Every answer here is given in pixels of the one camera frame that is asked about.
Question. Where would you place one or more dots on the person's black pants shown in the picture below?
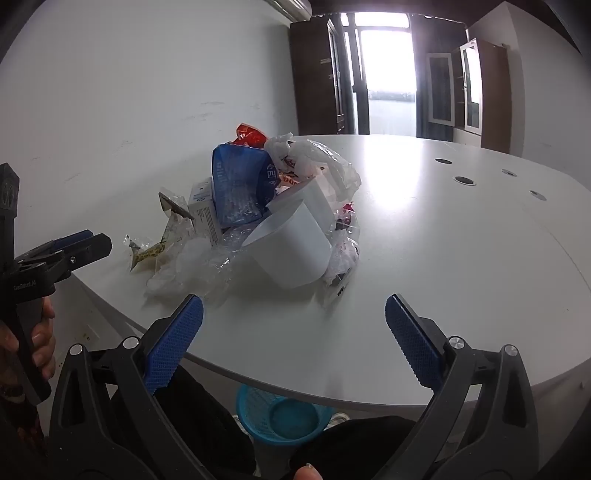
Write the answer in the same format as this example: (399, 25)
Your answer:
(207, 424)

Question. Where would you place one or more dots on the glass balcony door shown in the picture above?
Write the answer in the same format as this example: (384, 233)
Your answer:
(388, 78)

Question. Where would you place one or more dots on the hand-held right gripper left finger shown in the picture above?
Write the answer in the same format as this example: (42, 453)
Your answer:
(178, 341)

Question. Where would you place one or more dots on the white toilet paper roll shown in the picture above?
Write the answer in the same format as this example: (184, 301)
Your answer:
(291, 249)

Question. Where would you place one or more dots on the clear wrapper with red print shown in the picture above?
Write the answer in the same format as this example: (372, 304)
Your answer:
(344, 244)

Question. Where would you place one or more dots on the clear plastic wrapper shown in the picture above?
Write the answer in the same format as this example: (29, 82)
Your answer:
(194, 267)

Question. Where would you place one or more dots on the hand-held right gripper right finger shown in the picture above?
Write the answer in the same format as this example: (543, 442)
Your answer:
(413, 341)

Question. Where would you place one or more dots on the clear sauce packet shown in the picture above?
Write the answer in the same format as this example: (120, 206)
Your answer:
(157, 247)

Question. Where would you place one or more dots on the person's right hand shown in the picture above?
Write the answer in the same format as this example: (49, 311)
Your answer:
(307, 471)

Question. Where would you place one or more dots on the blue snack bag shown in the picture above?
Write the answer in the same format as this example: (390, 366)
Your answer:
(240, 184)

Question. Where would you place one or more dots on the white shoe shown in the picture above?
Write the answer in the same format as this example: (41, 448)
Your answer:
(339, 417)
(237, 422)

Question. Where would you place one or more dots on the white framed glass door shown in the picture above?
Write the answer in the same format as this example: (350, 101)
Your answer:
(441, 87)

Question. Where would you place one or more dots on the blue plastic wastebasket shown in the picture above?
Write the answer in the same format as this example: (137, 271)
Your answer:
(281, 417)

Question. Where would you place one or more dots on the red snack wrapper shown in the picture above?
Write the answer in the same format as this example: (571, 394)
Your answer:
(249, 136)

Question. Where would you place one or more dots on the brown paper wrapper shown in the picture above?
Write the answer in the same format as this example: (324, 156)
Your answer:
(173, 205)

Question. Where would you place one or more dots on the person's left hand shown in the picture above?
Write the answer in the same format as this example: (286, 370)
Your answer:
(44, 344)

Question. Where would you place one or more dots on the small white box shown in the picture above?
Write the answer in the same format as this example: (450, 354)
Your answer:
(203, 212)

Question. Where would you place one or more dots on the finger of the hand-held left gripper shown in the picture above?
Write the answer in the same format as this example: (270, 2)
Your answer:
(92, 247)
(74, 238)

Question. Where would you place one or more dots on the person's left forearm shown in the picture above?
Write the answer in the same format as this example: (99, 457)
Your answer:
(18, 429)

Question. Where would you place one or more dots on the dark wooden cabinet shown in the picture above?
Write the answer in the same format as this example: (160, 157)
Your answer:
(318, 74)

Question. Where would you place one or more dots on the white container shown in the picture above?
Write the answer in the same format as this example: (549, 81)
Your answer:
(307, 194)

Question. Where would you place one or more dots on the white plastic bag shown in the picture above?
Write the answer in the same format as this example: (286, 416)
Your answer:
(304, 154)

